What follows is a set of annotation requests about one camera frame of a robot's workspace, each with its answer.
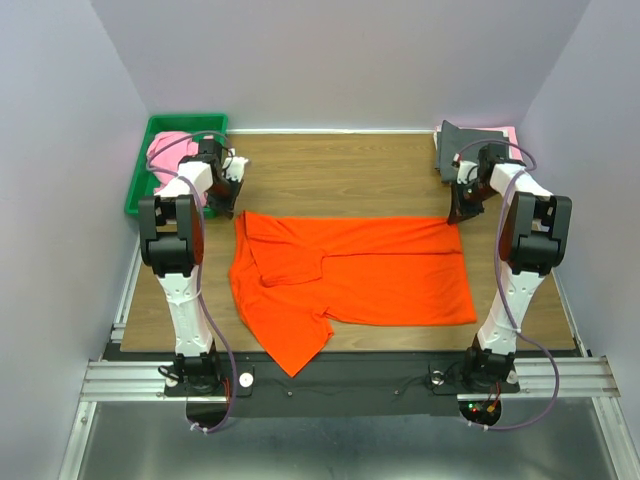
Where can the pink crumpled t shirt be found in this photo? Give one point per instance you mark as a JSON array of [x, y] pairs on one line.
[[164, 155]]

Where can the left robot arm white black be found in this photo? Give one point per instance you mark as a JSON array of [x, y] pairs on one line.
[[171, 232]]

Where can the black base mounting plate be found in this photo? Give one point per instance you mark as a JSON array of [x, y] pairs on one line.
[[338, 384]]

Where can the aluminium rail frame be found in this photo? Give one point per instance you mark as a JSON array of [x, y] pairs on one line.
[[139, 342]]

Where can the pink folded t shirt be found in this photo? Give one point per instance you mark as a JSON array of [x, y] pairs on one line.
[[509, 132]]

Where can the white folded t shirt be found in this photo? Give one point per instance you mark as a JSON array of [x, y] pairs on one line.
[[437, 137]]

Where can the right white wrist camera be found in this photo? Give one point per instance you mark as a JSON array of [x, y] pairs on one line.
[[467, 171]]

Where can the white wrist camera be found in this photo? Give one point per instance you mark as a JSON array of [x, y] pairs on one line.
[[234, 168], [467, 171]]

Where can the dark grey folded t shirt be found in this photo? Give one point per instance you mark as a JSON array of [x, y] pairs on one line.
[[453, 139]]

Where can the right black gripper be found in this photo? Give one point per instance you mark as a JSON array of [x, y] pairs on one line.
[[460, 210]]

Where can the orange t shirt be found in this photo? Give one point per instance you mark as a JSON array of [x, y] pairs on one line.
[[291, 277]]

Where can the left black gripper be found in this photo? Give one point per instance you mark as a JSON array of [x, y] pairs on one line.
[[225, 208]]

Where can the green plastic bin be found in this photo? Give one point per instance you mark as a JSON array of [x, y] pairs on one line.
[[161, 130]]

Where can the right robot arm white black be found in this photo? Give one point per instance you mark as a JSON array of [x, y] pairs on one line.
[[531, 241]]

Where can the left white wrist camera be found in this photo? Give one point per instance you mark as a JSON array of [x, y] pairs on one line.
[[234, 168]]

